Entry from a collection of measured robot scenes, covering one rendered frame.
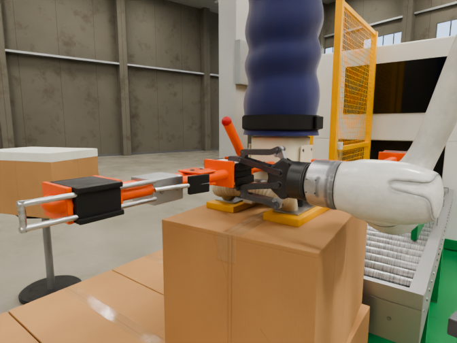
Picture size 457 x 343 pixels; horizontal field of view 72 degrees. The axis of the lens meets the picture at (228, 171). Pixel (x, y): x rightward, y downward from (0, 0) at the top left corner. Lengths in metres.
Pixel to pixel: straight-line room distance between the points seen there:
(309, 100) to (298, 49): 0.13
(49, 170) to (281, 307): 1.71
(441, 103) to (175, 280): 0.69
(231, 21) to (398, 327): 2.03
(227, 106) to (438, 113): 1.82
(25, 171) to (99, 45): 11.25
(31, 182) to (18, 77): 10.45
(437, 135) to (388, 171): 0.20
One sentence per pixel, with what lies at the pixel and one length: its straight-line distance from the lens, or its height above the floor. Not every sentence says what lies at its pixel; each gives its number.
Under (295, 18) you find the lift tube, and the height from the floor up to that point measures 1.44.
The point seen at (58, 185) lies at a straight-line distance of 0.48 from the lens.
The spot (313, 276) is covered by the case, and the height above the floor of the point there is 0.90.
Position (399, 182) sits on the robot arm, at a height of 1.10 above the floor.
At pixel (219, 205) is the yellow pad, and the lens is 0.88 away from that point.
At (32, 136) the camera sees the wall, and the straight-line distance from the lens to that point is 12.54.
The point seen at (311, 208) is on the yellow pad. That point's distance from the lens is 0.86.
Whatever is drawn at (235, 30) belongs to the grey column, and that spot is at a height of 1.84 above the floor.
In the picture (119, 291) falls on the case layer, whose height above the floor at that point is 0.54.
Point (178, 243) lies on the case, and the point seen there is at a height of 0.89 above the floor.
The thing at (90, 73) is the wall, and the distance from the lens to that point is 13.02.
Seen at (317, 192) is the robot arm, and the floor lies 1.06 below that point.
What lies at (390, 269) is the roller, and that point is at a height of 0.54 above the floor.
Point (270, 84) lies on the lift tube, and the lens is 0.85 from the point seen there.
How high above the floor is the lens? 1.18
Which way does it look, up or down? 8 degrees down
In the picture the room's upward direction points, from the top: straight up
